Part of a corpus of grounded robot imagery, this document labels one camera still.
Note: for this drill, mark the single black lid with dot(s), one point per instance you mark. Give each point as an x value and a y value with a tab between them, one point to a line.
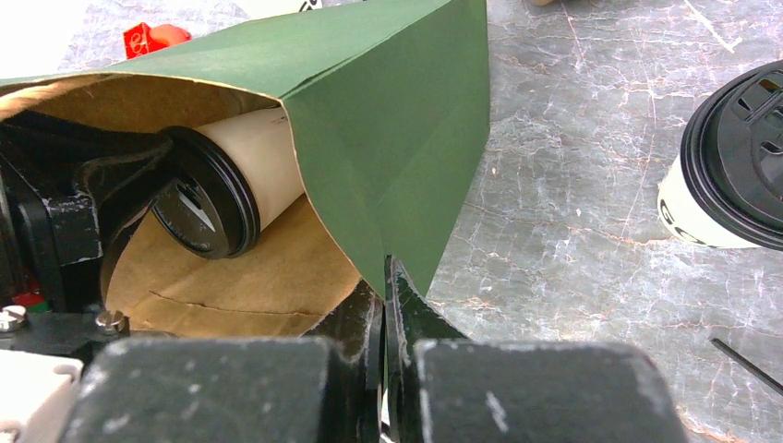
731	156

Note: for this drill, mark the single white paper cup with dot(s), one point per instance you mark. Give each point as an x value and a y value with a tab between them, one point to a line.
686	220

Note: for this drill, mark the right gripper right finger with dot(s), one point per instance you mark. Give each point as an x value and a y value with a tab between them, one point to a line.
445	387

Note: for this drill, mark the red D-shaped object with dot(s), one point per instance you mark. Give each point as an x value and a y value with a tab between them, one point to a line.
143	39

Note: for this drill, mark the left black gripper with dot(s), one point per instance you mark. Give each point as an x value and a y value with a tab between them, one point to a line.
72	197

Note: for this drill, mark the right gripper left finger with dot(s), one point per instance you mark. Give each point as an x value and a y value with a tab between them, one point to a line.
320	387

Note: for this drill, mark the green paper bag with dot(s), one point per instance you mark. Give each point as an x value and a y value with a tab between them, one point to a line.
389	105

